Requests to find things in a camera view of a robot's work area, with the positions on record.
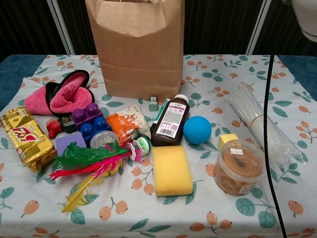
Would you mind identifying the clear plastic tube bundle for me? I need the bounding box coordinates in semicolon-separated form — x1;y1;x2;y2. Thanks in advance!
225;83;304;166

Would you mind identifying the rubber band tub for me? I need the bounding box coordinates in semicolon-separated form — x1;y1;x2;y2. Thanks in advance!
213;139;269;196

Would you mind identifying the green white marker pen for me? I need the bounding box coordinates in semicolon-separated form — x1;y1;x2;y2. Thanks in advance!
150;98;171;132

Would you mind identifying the orange snack packet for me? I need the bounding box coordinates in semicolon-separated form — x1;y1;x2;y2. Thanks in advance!
106;104;152;147

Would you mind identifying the blue ball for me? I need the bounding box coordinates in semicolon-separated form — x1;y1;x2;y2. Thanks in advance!
183;116;213;145

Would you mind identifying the brown paper bag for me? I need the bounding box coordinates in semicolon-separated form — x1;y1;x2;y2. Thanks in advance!
85;0;186;102

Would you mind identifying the gold foil snack package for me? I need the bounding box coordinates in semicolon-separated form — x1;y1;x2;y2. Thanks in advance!
0;106;58;173

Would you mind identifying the brown medicine bottle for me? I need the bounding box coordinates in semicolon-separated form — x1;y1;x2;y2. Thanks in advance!
150;94;191;147

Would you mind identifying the small green cube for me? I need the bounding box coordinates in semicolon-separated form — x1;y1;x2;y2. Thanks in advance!
148;96;159;112

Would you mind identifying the yellow sponge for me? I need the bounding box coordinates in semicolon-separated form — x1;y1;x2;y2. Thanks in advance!
151;145;194;197

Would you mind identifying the clear round pin box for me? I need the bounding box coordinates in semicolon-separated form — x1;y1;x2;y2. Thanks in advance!
90;130;118;149

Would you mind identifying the blue toy building block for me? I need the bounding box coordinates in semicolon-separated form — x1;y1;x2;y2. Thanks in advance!
79;116;111;147

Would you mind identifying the yellow foam cube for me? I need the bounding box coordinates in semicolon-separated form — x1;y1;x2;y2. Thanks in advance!
217;133;239;151

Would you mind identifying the purple toy building block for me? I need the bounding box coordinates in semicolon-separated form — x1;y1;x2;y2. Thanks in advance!
71;103;105;129

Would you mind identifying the colourful feather shuttlecock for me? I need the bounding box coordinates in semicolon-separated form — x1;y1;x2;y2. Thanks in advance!
49;137;151;214

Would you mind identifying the pink plush cloth black trim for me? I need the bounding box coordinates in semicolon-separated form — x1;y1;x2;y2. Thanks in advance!
24;69;95;117

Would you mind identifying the lilac foam cube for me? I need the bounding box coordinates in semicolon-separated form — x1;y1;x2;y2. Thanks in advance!
54;131;87;157

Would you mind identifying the floral print tablecloth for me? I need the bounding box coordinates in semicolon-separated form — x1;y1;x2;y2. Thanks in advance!
0;54;317;238

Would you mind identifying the black ribbed partition panel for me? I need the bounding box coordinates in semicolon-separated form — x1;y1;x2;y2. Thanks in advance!
58;0;100;56
255;0;317;57
184;0;261;56
0;0;67;57

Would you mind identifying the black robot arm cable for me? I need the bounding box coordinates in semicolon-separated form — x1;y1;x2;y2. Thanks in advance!
264;54;288;238

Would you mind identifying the aluminium partition frame post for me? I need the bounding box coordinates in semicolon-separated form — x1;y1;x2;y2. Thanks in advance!
245;0;273;56
47;0;76;56

